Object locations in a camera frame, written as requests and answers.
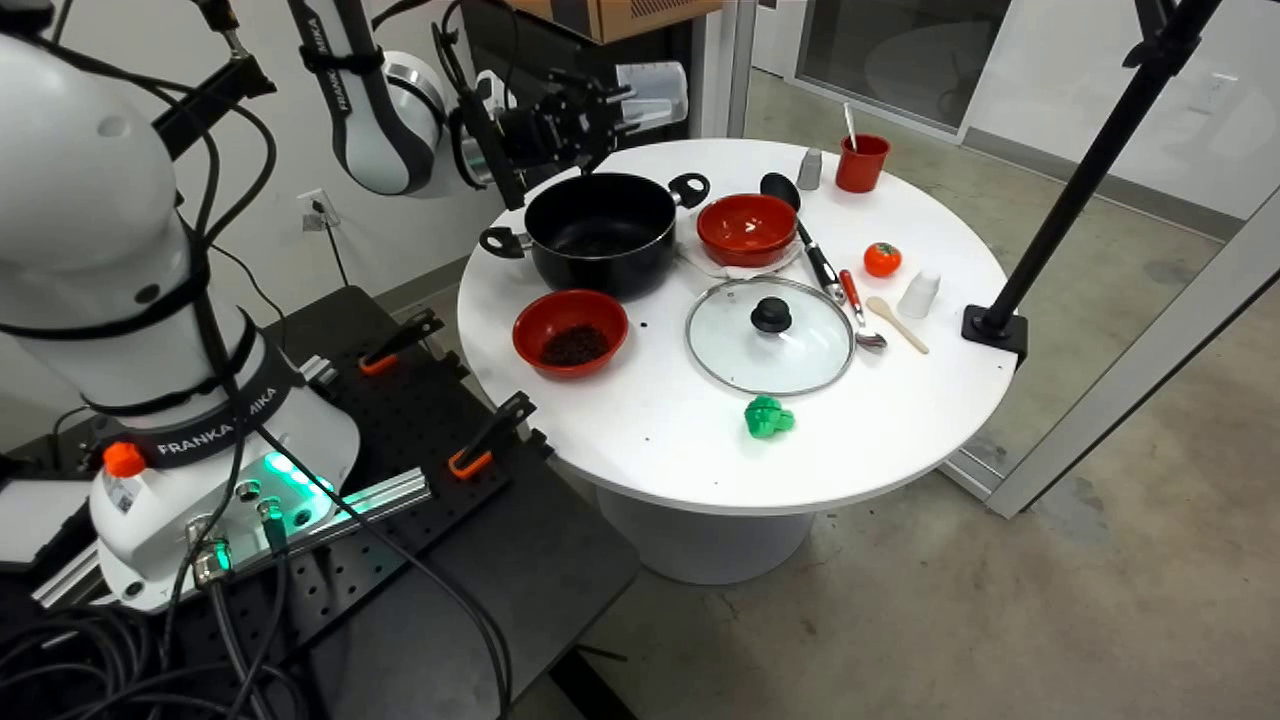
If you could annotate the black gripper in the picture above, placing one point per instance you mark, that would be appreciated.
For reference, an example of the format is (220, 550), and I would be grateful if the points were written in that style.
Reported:
(555, 135)

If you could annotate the clear plastic jug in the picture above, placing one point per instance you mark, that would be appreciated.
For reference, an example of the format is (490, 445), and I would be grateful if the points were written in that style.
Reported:
(658, 92)

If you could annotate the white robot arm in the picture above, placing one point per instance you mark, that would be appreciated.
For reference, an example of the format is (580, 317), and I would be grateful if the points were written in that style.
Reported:
(94, 264)

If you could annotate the black cooking pot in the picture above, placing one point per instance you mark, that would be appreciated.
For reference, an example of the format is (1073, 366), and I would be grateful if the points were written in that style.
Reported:
(603, 233)

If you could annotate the glass pot lid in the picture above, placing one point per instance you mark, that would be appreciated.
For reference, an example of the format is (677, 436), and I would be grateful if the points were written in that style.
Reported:
(764, 352)

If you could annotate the cardboard box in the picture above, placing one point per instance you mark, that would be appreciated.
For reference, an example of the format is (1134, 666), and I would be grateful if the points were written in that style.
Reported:
(621, 16)

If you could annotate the empty red bowl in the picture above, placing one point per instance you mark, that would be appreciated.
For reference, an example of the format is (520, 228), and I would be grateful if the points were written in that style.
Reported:
(746, 228)

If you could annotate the black ladle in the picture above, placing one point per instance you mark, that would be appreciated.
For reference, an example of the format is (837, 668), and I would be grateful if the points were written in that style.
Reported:
(782, 189)

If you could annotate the red bowl with beans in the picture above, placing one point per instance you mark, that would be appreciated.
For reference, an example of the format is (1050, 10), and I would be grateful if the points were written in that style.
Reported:
(562, 314)

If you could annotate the grey salt shaker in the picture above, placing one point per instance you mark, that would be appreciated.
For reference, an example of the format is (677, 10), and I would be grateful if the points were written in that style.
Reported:
(809, 168)

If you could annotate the coffee beans in bowl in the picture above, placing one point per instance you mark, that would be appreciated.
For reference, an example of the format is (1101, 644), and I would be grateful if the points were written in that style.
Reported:
(572, 344)

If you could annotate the white straw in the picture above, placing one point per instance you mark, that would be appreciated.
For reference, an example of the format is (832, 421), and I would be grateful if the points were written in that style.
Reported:
(851, 127)

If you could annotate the red mug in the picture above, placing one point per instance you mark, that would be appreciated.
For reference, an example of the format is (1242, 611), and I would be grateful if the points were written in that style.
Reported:
(863, 167)

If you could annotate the black orange bar clamp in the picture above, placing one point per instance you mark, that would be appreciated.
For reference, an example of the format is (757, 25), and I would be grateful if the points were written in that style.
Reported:
(490, 443)
(398, 344)

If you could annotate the orange toy tomato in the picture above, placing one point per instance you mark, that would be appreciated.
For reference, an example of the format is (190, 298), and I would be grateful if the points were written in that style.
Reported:
(883, 260)

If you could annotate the green toy vegetable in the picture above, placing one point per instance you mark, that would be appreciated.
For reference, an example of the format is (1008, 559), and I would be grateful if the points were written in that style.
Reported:
(771, 416)

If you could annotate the small white bottle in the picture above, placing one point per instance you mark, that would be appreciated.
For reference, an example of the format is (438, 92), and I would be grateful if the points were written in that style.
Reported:
(916, 298)

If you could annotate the wooden spatula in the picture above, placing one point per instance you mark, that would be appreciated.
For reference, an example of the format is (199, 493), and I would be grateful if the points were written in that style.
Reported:
(902, 325)

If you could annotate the black perforated breadboard table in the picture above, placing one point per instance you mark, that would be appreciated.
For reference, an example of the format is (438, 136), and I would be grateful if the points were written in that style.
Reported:
(533, 572)

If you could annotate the black tripod pole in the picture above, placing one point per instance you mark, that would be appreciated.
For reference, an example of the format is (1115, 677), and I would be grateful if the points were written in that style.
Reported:
(1066, 187)

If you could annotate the wall power outlet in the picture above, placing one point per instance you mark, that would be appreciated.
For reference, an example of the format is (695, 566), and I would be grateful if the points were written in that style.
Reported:
(315, 208)

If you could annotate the white table pedestal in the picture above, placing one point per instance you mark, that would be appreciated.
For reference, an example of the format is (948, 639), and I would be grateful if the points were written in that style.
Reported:
(700, 542)

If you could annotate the aluminium rail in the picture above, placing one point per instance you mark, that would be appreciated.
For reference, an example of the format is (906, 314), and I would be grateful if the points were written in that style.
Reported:
(375, 502)

